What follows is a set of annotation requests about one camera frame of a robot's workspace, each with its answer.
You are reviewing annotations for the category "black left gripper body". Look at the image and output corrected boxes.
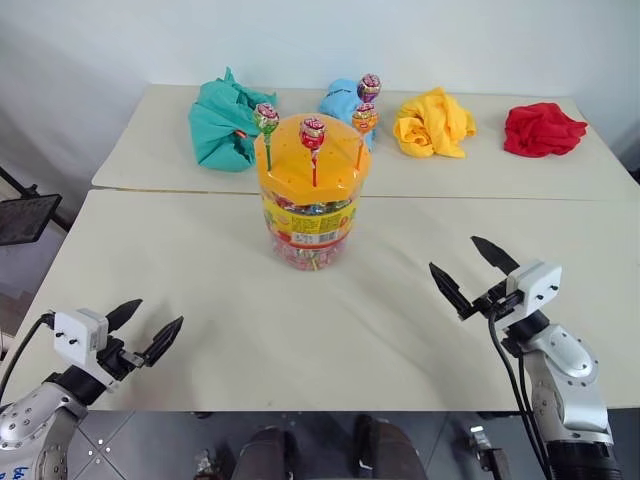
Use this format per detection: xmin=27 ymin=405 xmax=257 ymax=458
xmin=96 ymin=331 xmax=150 ymax=389

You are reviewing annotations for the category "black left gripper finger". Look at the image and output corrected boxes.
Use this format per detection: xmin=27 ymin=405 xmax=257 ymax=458
xmin=141 ymin=315 xmax=185 ymax=369
xmin=106 ymin=298 xmax=144 ymax=332

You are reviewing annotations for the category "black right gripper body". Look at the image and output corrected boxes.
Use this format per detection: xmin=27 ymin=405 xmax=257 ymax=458
xmin=459 ymin=280 xmax=524 ymax=322

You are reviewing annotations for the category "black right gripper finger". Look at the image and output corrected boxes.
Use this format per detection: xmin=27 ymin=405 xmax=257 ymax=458
xmin=428 ymin=262 xmax=472 ymax=322
xmin=470 ymin=235 xmax=520 ymax=277

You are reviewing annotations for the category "clear plastic lollipop jar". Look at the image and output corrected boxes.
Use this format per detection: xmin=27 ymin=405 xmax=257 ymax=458
xmin=259 ymin=179 xmax=362 ymax=274

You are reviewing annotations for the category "orange wrapper lollipop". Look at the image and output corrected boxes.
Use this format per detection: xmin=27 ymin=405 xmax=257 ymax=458
xmin=350 ymin=102 xmax=380 ymax=171

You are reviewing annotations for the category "purple wrapper lollipop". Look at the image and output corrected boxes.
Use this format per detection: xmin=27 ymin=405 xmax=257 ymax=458
xmin=356 ymin=73 xmax=384 ymax=107

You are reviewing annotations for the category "red stick lollipop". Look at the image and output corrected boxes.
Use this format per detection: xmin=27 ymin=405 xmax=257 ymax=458
xmin=298 ymin=115 xmax=328 ymax=188

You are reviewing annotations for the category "green stick lollipop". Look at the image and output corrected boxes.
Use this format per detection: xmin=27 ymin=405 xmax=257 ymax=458
xmin=252 ymin=102 xmax=281 ymax=172

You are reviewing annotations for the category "red crumpled cloth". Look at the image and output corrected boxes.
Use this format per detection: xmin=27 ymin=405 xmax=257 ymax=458
xmin=502 ymin=101 xmax=589 ymax=158

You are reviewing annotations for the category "black flat panel on stand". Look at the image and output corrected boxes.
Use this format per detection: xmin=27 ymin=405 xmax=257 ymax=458
xmin=0 ymin=167 xmax=69 ymax=248

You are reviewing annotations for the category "yellow crumpled cloth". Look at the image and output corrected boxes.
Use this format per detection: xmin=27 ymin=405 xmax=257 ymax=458
xmin=392 ymin=86 xmax=478 ymax=161

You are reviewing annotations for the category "dark metal floor object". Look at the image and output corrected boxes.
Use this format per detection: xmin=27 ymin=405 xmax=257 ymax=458
xmin=468 ymin=424 xmax=512 ymax=474

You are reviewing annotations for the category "dark rounded shape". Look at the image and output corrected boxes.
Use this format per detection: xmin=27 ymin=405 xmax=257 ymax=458
xmin=233 ymin=424 xmax=297 ymax=480
xmin=353 ymin=413 xmax=427 ymax=480

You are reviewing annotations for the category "orange perforated jar lid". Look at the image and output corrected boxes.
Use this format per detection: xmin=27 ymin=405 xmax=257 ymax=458
xmin=253 ymin=113 xmax=376 ymax=202

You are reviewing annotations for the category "teal crumpled cloth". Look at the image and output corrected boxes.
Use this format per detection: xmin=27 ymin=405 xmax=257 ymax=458
xmin=187 ymin=66 xmax=280 ymax=174

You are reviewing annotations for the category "light blue crumpled cloth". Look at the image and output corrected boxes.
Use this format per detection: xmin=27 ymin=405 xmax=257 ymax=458
xmin=318 ymin=77 xmax=380 ymax=152

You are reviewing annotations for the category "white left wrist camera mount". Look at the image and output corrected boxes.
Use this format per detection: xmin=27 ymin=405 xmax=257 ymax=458
xmin=52 ymin=308 xmax=109 ymax=374

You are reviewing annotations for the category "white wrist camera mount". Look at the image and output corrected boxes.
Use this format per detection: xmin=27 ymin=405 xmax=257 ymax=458
xmin=504 ymin=258 xmax=563 ymax=318
xmin=52 ymin=308 xmax=109 ymax=374

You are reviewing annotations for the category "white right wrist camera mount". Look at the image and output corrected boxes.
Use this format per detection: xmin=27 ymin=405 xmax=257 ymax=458
xmin=504 ymin=258 xmax=563 ymax=318

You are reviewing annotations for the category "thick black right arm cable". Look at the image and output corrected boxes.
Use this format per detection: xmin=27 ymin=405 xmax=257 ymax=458
xmin=488 ymin=302 xmax=555 ymax=480

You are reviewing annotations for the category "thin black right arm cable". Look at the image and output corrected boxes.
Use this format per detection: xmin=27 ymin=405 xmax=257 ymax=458
xmin=516 ymin=349 xmax=539 ymax=427

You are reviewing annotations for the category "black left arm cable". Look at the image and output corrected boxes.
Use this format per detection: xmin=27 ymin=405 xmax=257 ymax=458
xmin=0 ymin=311 xmax=56 ymax=397

